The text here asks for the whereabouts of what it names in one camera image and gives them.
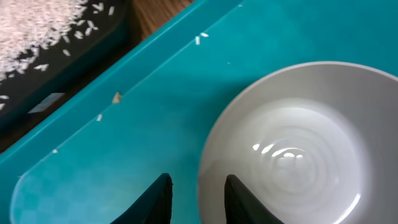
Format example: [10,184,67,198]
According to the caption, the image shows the grey bowl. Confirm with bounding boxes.
[198,62,397,223]

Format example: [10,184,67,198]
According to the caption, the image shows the teal serving tray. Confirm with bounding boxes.
[1,0,397,223]

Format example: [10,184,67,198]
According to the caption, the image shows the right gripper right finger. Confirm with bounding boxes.
[224,174,284,224]

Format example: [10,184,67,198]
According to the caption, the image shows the pile of rice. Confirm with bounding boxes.
[0,0,116,111]

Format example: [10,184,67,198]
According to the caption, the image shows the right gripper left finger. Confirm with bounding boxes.
[111,173,173,224]

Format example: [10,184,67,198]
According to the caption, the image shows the black tray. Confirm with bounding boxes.
[1,0,140,150]

